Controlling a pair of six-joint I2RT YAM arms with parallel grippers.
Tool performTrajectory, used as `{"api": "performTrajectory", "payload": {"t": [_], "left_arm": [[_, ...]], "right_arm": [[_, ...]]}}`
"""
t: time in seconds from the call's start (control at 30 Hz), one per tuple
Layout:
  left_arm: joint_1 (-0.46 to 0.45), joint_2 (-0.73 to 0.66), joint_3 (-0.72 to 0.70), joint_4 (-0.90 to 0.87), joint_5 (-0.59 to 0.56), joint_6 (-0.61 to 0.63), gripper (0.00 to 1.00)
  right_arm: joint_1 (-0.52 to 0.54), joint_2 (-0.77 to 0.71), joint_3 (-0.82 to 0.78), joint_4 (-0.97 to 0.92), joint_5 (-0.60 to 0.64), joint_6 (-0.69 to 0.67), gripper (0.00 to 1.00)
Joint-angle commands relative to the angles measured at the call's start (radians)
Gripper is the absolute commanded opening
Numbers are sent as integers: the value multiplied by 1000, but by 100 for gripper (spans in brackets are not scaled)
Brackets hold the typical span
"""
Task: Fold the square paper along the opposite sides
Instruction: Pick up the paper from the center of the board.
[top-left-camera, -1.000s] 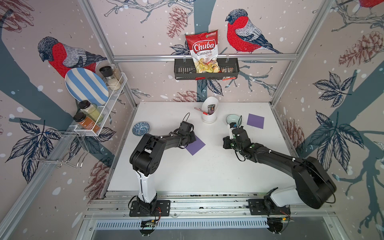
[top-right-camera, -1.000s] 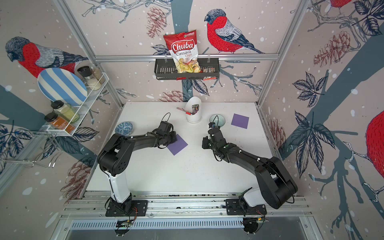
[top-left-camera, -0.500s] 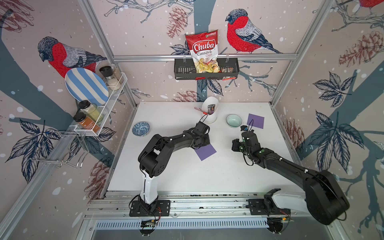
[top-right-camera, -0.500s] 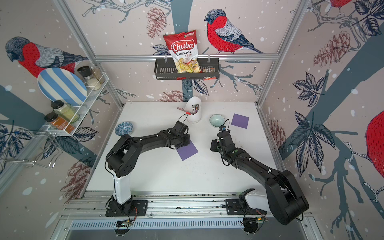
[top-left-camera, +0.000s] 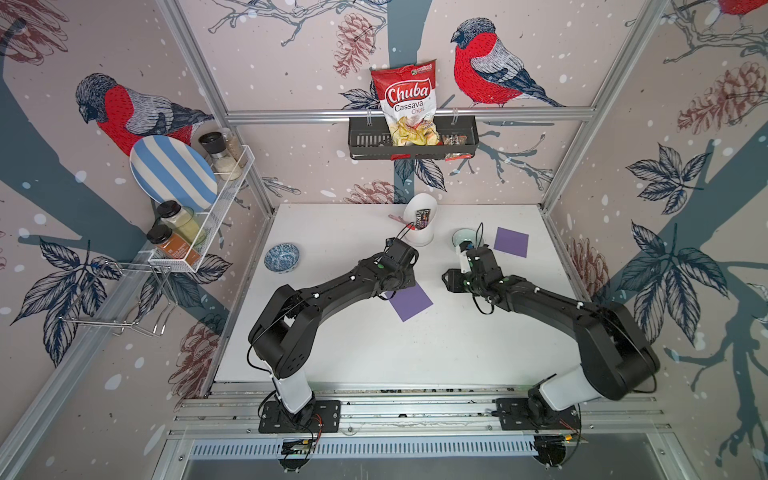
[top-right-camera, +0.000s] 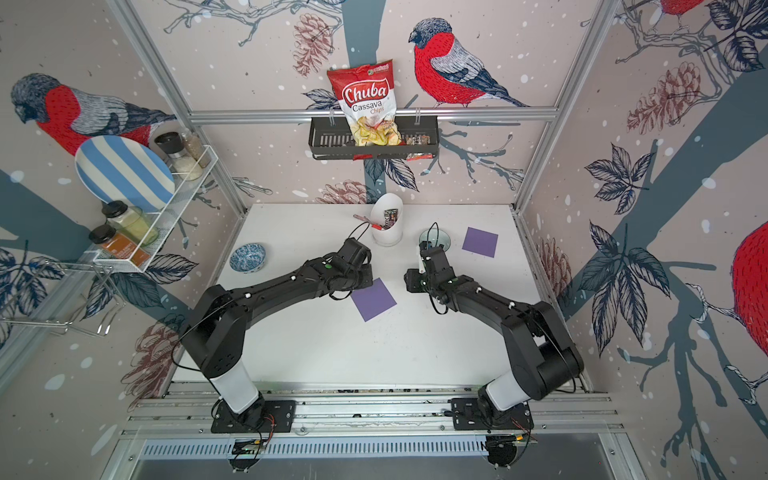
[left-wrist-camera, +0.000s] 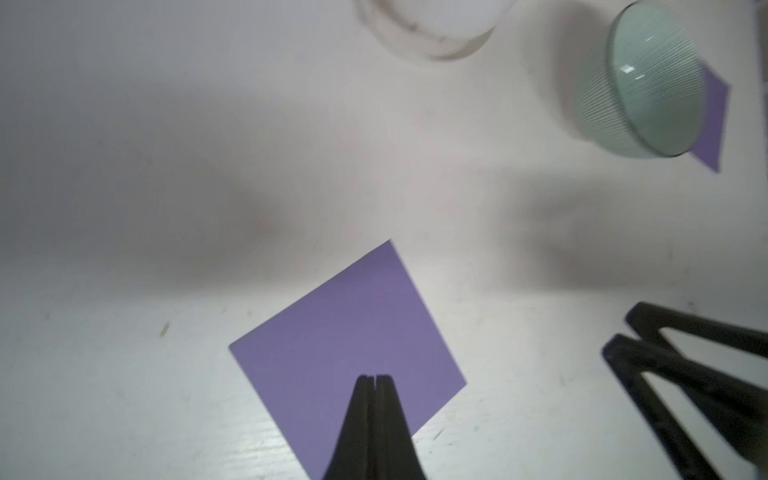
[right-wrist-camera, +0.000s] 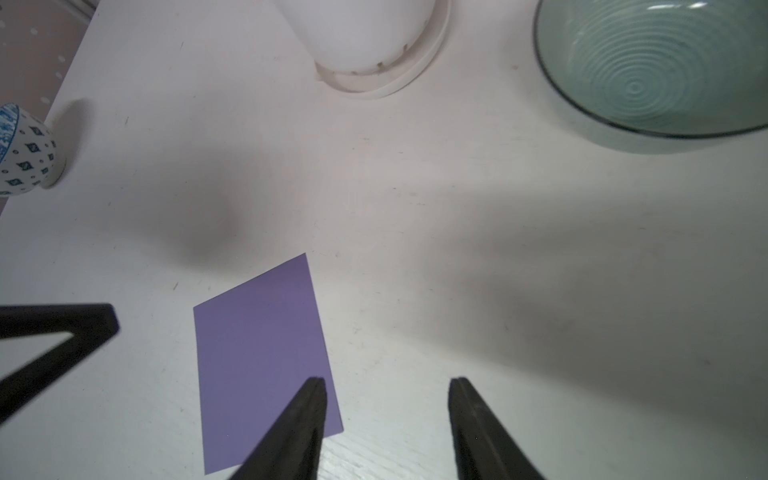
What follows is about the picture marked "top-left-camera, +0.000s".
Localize white utensil cup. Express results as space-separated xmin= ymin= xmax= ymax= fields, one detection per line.
xmin=402 ymin=193 xmax=438 ymax=247

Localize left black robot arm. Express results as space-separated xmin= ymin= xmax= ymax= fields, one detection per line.
xmin=248 ymin=237 xmax=419 ymax=418

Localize red Chuba chips bag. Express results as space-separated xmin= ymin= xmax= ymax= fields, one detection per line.
xmin=371 ymin=60 xmax=440 ymax=147

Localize black lid spice grinder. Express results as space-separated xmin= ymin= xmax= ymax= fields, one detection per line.
xmin=198 ymin=131 xmax=242 ymax=180

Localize light green glass bowl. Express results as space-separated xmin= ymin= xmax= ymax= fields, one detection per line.
xmin=451 ymin=228 xmax=481 ymax=248

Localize blue patterned bowl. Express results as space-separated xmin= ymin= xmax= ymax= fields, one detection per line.
xmin=263 ymin=243 xmax=301 ymax=274

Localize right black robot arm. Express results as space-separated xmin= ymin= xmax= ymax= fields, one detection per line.
xmin=442 ymin=241 xmax=660 ymax=424

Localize black hanging wire basket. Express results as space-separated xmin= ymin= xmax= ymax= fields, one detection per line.
xmin=348 ymin=116 xmax=479 ymax=161

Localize small seed spice jar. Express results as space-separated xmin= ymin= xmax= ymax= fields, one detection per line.
xmin=221 ymin=128 xmax=248 ymax=167

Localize green sauce jar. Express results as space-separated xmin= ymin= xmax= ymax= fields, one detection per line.
xmin=156 ymin=200 xmax=207 ymax=248

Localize orange sauce jar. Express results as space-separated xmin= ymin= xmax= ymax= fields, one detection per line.
xmin=146 ymin=223 xmax=201 ymax=267

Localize red handled tool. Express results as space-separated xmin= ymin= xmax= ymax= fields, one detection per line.
xmin=388 ymin=214 xmax=416 ymax=230

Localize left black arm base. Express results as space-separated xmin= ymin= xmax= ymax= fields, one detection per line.
xmin=258 ymin=392 xmax=341 ymax=434

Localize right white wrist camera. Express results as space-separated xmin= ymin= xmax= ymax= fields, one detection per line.
xmin=456 ymin=241 xmax=474 ymax=274

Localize blue white striped plate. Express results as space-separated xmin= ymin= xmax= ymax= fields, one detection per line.
xmin=129 ymin=135 xmax=218 ymax=212

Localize white wire wall shelf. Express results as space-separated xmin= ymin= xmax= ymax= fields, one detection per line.
xmin=147 ymin=145 xmax=255 ymax=273

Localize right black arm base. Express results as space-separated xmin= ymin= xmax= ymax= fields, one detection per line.
xmin=491 ymin=385 xmax=582 ymax=433

